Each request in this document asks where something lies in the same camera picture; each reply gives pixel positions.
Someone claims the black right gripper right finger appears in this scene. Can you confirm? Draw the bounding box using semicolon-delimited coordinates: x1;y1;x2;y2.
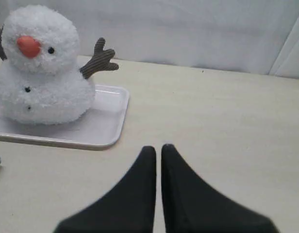
161;144;279;233

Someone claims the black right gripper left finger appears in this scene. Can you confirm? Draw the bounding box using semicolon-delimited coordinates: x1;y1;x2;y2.
54;146;156;233

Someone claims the white plush snowman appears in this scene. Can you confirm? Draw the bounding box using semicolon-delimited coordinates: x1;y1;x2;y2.
0;4;119;125

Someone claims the white rectangular tray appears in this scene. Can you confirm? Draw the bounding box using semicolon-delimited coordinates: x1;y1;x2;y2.
0;85;130;150

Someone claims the white backdrop curtain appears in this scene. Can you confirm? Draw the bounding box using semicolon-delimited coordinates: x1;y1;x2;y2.
0;0;299;80

